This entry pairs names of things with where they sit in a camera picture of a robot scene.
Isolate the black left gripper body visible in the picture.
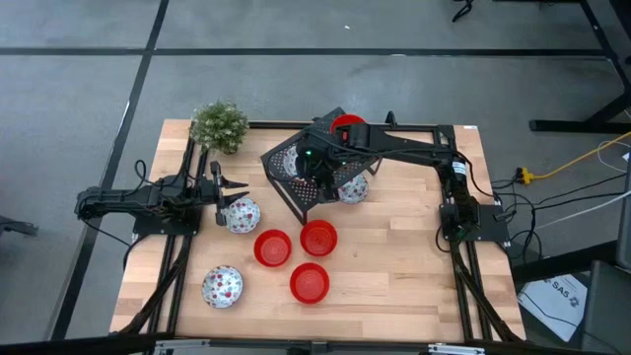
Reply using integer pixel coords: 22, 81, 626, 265
195, 161, 226, 227

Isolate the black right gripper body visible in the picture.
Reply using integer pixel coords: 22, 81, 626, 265
297, 140, 342, 204

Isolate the red bowl floral white interior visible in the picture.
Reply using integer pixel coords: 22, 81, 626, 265
220, 196, 262, 235
336, 172, 370, 206
200, 264, 245, 310
282, 144, 303, 179

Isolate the black perforated metal shelf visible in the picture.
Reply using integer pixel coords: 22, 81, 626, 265
259, 106, 384, 227

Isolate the small green bushy plant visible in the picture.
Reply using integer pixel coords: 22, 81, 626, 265
189, 100, 250, 156

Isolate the black desk foot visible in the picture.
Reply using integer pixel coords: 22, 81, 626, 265
510, 241, 620, 285

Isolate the white printed paper sheet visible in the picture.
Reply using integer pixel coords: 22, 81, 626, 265
516, 273, 591, 345

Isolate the grey chair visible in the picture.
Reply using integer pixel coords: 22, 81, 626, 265
580, 259, 631, 355

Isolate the black aluminium rig frame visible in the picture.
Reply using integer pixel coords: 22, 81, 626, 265
108, 119, 527, 355

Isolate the yellow extension cord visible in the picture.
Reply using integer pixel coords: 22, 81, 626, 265
515, 130, 631, 186

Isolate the black desk leg frame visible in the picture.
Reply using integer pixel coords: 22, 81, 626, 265
528, 0, 631, 135

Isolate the white floor cable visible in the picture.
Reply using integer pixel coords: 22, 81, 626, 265
534, 189, 631, 231

